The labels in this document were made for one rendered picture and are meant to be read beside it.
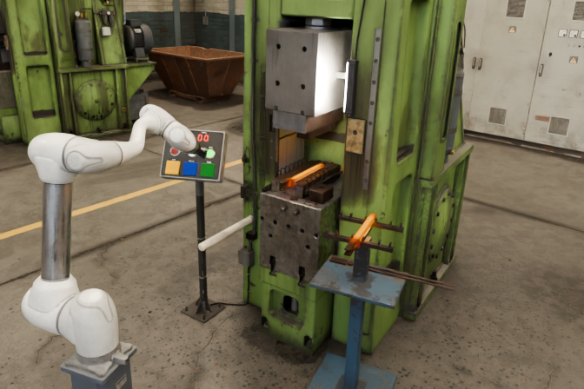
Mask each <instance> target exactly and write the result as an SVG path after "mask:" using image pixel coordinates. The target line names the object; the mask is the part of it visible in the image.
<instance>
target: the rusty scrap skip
mask: <svg viewBox="0 0 584 389"><path fill-rule="evenodd" d="M145 55H148V57H149V60H150V61H151V62H156V64H155V70H156V73H157V74H158V75H159V76H160V78H161V80H162V81H163V83H164V85H165V87H166V88H167V89H170V90H169V96H180V97H184V98H188V99H191V100H195V102H200V103H204V102H213V101H218V100H222V99H228V98H229V95H231V94H232V93H233V91H234V89H235V87H236V85H237V84H238V82H239V81H240V79H241V77H242V75H243V73H244V53H241V52H234V51H227V50H221V49H205V48H203V47H196V46H178V47H166V48H153V49H151V51H150V53H149V54H145ZM193 95H194V96H193Z"/></svg>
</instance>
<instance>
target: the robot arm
mask: <svg viewBox="0 0 584 389"><path fill-rule="evenodd" d="M139 115H140V119H138V120H137V121H136V122H135V123H134V126H133V129H132V132H131V136H130V139H129V142H115V141H98V140H93V139H89V138H84V137H80V136H76V135H71V134H65V133H48V134H42V135H39V136H37V137H35V138H34V139H33V140H32V141H31V142H30V144H29V147H28V156H29V158H30V160H31V161H32V163H33V164H35V167H36V171H37V173H38V176H39V178H40V180H41V181H42V182H43V218H42V256H41V275H40V276H39V277H38V278H37V279H36V280H35V281H34V283H33V286H32V288H31V289H30V290H29V291H28V292H27V293H26V294H25V295H24V297H23V300H22V305H21V308H22V313H23V316H24V317H25V319H26V320H27V321H28V322H29V323H31V324H32V325H33V326H36V327H38V328H40V329H42V330H44V331H46V332H49V333H54V334H58V335H62V336H63V337H65V338H66V339H67V340H69V341H70V342H71V343H72V344H74V345H75V346H76V352H75V353H74V354H73V355H72V356H70V357H69V358H67V359H66V360H65V361H64V365H65V366H67V367H74V368H76V369H79V370H82V371H85V372H87V373H92V374H95V375H96V376H97V377H98V378H103V377H105V376H106V375H107V373H108V371H109V370H110V369H111V368H112V367H113V366H114V365H115V364H118V365H127V364H128V363H129V357H128V356H126V355H125V354H126V353H128V352H129V351H131V350H132V345H131V344H130V343H123V342H120V341H119V325H118V318H117V312H116V307H115V304H114V302H113V300H112V299H111V298H110V296H109V295H108V294H107V293H106V292H104V291H103V290H100V289H94V288H93V289H87V290H84V291H82V292H79V289H78V286H77V283H76V279H75V278H74V277H73V276H72V275H71V274H70V246H71V219H72V193H73V182H74V181H75V180H76V178H77V175H78V174H83V175H89V174H95V173H100V172H103V171H107V170H110V169H112V168H115V167H117V166H119V165H121V164H123V163H124V162H126V161H128V160H130V159H133V158H134V157H136V156H138V155H139V154H140V153H141V152H142V151H143V147H144V143H145V133H146V132H147V133H149V134H152V135H159V136H161V137H162V138H163V139H165V140H166V141H167V142H168V143H169V144H170V145H171V146H172V147H174V148H176V149H178V150H180V151H182V152H184V153H186V154H190V155H199V156H200V157H202V158H203V159H205V158H206V155H207V152H208V148H207V147H206V148H202V147H201V146H200V143H199V141H198V140H197V139H196V138H195V136H194V135H193V133H192V132H191V131H190V130H189V129H188V128H186V127H185V126H183V125H182V124H181V123H179V122H178V121H177V120H175V119H174V117H173V116H171V115H170V114H169V113H167V112H166V111H165V110H163V109H161V108H160V107H157V106H156V105H152V104H148V105H146V106H144V107H142V109H141V111H140V114H139Z"/></svg>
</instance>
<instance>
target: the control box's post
mask: <svg viewBox="0 0 584 389"><path fill-rule="evenodd" d="M196 218H197V237H198V238H203V237H205V219H204V182H202V181H196ZM198 266H199V276H201V277H204V276H206V275H207V274H206V249H205V250H204V251H201V250H200V249H199V248H198ZM199 289H200V299H202V310H205V304H204V301H205V299H207V277H205V278H204V279H200V278H199Z"/></svg>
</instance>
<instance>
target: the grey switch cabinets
mask: <svg viewBox="0 0 584 389"><path fill-rule="evenodd" d="M464 23H465V28H466V39H465V52H464V59H463V61H464V69H463V71H464V75H465V76H464V80H463V90H464V94H462V113H463V130H464V135H469V136H473V137H478V138H482V139H487V140H491V141H496V142H504V143H508V144H513V145H517V146H522V147H526V148H534V149H538V150H542V151H547V152H551V153H556V154H560V155H568V156H572V157H577V158H581V159H584V0H467V6H466V12H465V18H464Z"/></svg>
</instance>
